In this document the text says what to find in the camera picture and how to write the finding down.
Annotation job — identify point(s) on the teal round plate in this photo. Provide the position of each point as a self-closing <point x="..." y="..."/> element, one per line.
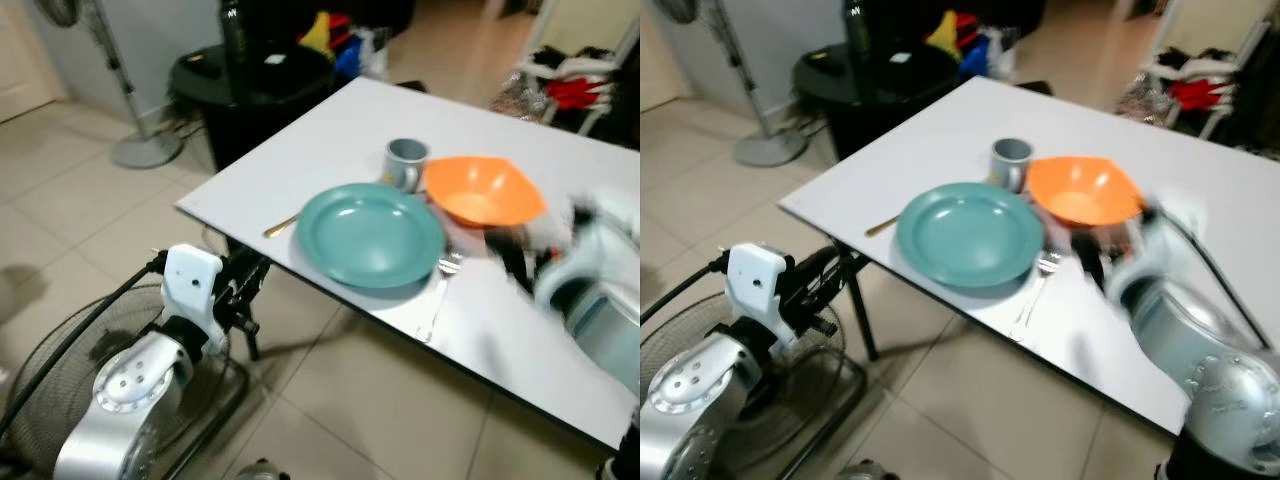
<point x="370" y="237"/>
<point x="970" y="235"/>

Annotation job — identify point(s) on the grey left robot foot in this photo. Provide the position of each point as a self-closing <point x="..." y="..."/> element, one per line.
<point x="866" y="471"/>
<point x="262" y="471"/>

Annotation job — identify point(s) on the black table leg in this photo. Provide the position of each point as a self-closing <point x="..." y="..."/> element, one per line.
<point x="252" y="345"/>
<point x="865" y="315"/>

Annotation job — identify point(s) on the small white card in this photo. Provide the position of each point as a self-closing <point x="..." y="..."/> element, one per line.
<point x="900" y="58"/>
<point x="275" y="60"/>

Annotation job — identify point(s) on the silver fork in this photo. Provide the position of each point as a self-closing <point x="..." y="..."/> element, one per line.
<point x="441" y="288"/>
<point x="1040" y="285"/>

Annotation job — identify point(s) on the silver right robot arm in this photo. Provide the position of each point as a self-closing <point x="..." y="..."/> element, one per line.
<point x="595" y="305"/>
<point x="1195" y="335"/>

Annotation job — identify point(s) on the dark tall bottle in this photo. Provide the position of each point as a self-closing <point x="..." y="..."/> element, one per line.
<point x="236" y="50"/>
<point x="858" y="40"/>

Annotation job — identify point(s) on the red garment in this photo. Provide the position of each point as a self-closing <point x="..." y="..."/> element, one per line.
<point x="1198" y="95"/>
<point x="573" y="93"/>

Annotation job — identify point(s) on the orange plastic bowl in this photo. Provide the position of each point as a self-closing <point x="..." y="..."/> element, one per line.
<point x="1085" y="190"/>
<point x="483" y="190"/>

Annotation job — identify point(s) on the cream door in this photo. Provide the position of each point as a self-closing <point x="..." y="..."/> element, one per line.
<point x="658" y="50"/>
<point x="20" y="55"/>

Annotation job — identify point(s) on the gold spoon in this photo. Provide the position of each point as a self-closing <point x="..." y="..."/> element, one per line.
<point x="882" y="226"/>
<point x="281" y="226"/>

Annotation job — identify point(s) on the blue cloth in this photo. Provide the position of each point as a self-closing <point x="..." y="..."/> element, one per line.
<point x="348" y="62"/>
<point x="974" y="58"/>

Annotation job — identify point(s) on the grey ceramic mug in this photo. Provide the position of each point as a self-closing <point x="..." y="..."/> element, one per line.
<point x="1010" y="165"/>
<point x="405" y="165"/>

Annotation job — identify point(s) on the white clothes rack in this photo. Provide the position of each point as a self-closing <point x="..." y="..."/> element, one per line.
<point x="1232" y="100"/>
<point x="600" y="100"/>

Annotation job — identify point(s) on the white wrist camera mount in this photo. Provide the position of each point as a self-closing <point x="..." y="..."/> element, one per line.
<point x="190" y="285"/>
<point x="758" y="285"/>
<point x="1165" y="225"/>
<point x="592" y="222"/>

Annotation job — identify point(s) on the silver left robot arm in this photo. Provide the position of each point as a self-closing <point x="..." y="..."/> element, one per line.
<point x="125" y="400"/>
<point x="690" y="400"/>

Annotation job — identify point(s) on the black garment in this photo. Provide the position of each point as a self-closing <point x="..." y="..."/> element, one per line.
<point x="562" y="58"/>
<point x="1195" y="60"/>

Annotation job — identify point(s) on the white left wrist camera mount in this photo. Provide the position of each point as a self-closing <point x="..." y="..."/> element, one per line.
<point x="190" y="285"/>
<point x="758" y="285"/>

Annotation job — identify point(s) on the grey standing fan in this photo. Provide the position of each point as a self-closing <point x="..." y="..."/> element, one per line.
<point x="768" y="148"/>
<point x="143" y="150"/>

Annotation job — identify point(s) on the black chair back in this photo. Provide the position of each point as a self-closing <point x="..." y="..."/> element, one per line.
<point x="411" y="86"/>
<point x="1035" y="87"/>

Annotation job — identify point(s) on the patterned floor rug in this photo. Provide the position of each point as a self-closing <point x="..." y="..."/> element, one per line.
<point x="515" y="100"/>
<point x="1135" y="100"/>

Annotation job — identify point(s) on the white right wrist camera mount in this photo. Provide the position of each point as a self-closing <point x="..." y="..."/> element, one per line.
<point x="1165" y="225"/>
<point x="592" y="222"/>

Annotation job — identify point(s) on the yellow cloth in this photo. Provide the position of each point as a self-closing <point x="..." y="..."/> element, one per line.
<point x="944" y="36"/>
<point x="319" y="36"/>

